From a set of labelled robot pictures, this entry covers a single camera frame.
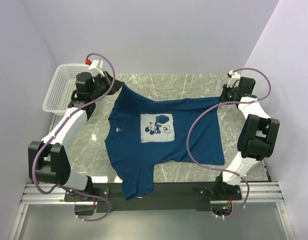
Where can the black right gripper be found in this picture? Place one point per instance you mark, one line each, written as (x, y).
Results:
(223, 96)

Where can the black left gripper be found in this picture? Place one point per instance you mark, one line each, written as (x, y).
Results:
(107, 79)

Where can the blue printed t-shirt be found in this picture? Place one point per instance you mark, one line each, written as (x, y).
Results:
(144, 133)

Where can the white perforated plastic basket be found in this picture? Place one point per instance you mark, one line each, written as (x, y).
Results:
(62, 85)

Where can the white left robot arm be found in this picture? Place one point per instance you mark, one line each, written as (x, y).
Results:
(47, 159)

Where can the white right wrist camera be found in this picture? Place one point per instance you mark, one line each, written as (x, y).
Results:
(233, 75)

